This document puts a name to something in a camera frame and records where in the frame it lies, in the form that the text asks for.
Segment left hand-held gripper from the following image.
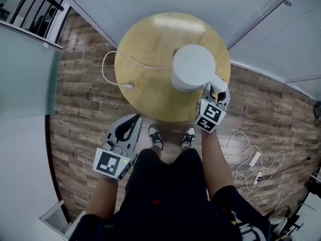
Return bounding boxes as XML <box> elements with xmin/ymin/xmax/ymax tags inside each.
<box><xmin>93</xmin><ymin>113</ymin><xmax>143</xmax><ymax>182</ymax></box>

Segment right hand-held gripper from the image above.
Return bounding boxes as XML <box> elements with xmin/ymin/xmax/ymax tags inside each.
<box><xmin>194</xmin><ymin>82</ymin><xmax>231</xmax><ymax>134</ymax></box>

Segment white electric kettle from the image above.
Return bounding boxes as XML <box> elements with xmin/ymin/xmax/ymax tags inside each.
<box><xmin>171</xmin><ymin>44</ymin><xmax>229</xmax><ymax>93</ymax></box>

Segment person's right forearm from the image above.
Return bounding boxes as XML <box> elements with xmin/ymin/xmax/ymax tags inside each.
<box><xmin>200</xmin><ymin>130</ymin><xmax>236</xmax><ymax>201</ymax></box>

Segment person's left forearm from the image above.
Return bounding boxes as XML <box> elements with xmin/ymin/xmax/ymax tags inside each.
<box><xmin>87</xmin><ymin>174</ymin><xmax>121</xmax><ymax>221</ymax></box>

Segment person's left black white sneaker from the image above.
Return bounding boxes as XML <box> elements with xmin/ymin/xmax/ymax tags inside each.
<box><xmin>148</xmin><ymin>124</ymin><xmax>165</xmax><ymax>152</ymax></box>

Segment person's black white sneaker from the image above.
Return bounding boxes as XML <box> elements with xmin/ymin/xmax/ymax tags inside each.
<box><xmin>148</xmin><ymin>124</ymin><xmax>165</xmax><ymax>152</ymax></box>
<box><xmin>181</xmin><ymin>125</ymin><xmax>197</xmax><ymax>151</ymax></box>

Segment person's right black white sneaker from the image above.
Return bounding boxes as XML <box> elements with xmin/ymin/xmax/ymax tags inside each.
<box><xmin>181</xmin><ymin>125</ymin><xmax>197</xmax><ymax>151</ymax></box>

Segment person's black shorts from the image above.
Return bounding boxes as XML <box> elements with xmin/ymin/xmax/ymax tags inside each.
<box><xmin>124</xmin><ymin>148</ymin><xmax>209</xmax><ymax>218</ymax></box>

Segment white power adapter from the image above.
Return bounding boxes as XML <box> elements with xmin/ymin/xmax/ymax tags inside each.
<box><xmin>248</xmin><ymin>150</ymin><xmax>262</xmax><ymax>167</ymax></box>

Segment white power strip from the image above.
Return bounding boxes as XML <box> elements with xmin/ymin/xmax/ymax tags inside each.
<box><xmin>252</xmin><ymin>170</ymin><xmax>264</xmax><ymax>185</ymax></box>

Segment person's black shirt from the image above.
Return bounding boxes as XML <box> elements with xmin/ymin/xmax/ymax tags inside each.
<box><xmin>69</xmin><ymin>183</ymin><xmax>273</xmax><ymax>241</ymax></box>

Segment white cabinet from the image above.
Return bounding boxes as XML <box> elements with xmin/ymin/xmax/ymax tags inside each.
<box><xmin>38</xmin><ymin>199</ymin><xmax>74</xmax><ymax>241</ymax></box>

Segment frosted glass panel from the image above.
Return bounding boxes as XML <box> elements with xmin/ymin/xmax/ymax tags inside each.
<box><xmin>0</xmin><ymin>21</ymin><xmax>63</xmax><ymax>123</ymax></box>

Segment black chair base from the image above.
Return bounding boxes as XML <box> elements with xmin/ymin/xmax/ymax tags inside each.
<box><xmin>268</xmin><ymin>204</ymin><xmax>304</xmax><ymax>241</ymax></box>

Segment black metal railing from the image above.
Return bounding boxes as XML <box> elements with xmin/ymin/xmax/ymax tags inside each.
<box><xmin>0</xmin><ymin>0</ymin><xmax>65</xmax><ymax>39</ymax></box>

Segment tangled white floor cable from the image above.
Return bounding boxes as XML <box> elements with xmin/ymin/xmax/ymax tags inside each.
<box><xmin>226</xmin><ymin>130</ymin><xmax>287</xmax><ymax>211</ymax></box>

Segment white kettle power cable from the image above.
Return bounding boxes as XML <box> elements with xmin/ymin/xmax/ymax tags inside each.
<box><xmin>101</xmin><ymin>51</ymin><xmax>174</xmax><ymax>90</ymax></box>

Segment black floor cable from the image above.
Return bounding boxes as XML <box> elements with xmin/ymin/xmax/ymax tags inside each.
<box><xmin>260</xmin><ymin>156</ymin><xmax>312</xmax><ymax>181</ymax></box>

